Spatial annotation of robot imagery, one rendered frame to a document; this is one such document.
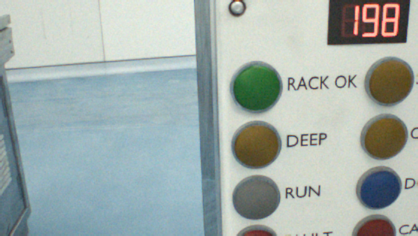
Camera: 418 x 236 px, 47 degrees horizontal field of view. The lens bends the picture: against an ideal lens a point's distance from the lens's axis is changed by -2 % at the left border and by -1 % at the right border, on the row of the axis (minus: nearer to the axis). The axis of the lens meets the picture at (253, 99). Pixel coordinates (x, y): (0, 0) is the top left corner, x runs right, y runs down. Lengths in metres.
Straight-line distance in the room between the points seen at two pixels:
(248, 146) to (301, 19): 0.08
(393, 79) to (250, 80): 0.08
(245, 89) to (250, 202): 0.07
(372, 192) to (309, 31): 0.11
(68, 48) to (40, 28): 0.26
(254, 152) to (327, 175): 0.05
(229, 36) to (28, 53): 3.92
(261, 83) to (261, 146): 0.04
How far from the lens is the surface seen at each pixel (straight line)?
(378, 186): 0.32
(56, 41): 4.12
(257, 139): 0.28
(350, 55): 0.29
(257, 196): 0.30
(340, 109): 0.30
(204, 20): 1.45
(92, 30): 4.08
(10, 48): 1.83
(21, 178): 2.01
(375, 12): 0.29
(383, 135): 0.30
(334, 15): 0.28
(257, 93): 0.27
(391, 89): 0.30
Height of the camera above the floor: 1.12
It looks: 19 degrees down
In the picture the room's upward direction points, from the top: straight up
